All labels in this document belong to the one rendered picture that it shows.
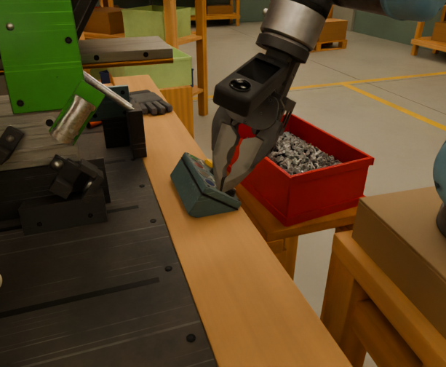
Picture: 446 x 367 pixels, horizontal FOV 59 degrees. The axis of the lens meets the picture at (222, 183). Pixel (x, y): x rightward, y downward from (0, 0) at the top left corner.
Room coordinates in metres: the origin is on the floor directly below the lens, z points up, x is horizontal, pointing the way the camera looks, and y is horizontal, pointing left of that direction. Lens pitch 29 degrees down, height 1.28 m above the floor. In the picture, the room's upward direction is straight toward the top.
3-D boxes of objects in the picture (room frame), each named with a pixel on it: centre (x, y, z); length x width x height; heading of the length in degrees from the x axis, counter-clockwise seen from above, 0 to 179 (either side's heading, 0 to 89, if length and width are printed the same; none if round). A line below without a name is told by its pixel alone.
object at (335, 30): (7.08, -1.39, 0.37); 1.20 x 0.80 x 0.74; 117
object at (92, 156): (0.62, 0.32, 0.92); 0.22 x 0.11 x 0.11; 109
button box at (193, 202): (0.64, 0.04, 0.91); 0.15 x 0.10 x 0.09; 19
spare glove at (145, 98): (1.15, 0.23, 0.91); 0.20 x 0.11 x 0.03; 28
